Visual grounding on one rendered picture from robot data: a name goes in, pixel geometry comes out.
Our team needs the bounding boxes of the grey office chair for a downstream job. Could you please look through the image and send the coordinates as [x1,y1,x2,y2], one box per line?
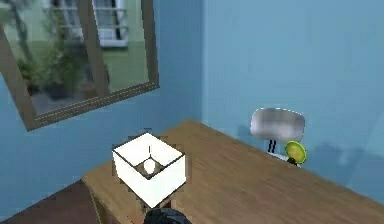
[249,107,306,165]

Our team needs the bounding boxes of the green round desk fan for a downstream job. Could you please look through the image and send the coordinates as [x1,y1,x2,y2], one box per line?
[284,140,308,167]

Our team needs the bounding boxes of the brown wooden dining table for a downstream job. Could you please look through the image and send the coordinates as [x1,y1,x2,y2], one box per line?
[81,119,384,224]

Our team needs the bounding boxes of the brown framed window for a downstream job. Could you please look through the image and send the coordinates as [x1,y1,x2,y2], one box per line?
[0,0,160,132]

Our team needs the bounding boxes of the white square shade lamp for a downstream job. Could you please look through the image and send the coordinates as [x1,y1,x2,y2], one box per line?
[111,131,194,224]

